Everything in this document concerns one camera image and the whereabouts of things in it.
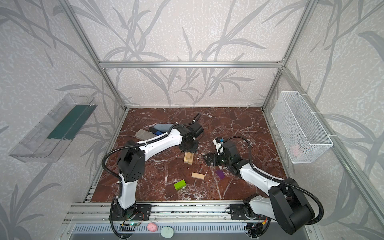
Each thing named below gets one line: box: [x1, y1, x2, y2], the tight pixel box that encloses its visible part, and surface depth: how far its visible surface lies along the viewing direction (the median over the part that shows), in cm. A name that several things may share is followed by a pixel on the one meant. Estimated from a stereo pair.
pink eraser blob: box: [147, 222, 158, 232], surface depth 70 cm
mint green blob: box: [160, 226, 174, 239], surface depth 68 cm
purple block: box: [215, 169, 225, 180], surface depth 88 cm
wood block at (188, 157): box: [184, 152, 194, 164], surface depth 91 cm
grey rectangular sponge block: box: [135, 128, 157, 141], surface depth 103 cm
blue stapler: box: [149, 127, 163, 136], surface depth 104 cm
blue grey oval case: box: [153, 123, 174, 132], surface depth 107 cm
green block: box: [173, 179, 187, 191], surface depth 82 cm
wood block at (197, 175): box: [191, 172, 205, 180], surface depth 87 cm
